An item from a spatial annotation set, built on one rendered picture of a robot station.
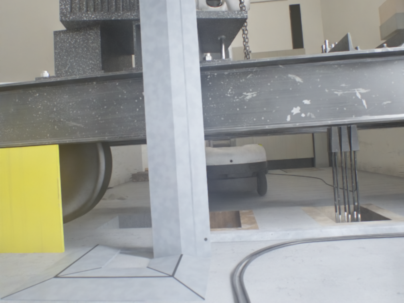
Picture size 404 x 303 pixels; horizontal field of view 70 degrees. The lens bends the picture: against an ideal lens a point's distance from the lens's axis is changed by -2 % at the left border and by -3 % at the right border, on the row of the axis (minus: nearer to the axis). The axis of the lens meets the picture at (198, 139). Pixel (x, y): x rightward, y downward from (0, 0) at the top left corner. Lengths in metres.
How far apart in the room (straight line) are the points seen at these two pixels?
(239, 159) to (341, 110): 0.94
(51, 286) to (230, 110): 0.80
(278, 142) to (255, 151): 2.19
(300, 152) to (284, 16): 2.03
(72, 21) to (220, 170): 1.22
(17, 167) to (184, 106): 0.70
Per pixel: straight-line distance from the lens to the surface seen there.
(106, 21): 1.27
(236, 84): 1.15
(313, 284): 0.86
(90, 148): 1.55
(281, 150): 4.24
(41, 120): 1.36
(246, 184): 2.00
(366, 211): 1.75
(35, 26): 2.65
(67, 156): 1.60
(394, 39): 1.35
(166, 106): 0.99
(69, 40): 1.35
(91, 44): 1.30
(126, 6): 1.30
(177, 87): 0.99
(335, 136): 1.54
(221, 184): 1.97
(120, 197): 2.43
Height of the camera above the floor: 0.35
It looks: 2 degrees up
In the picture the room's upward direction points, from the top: 4 degrees counter-clockwise
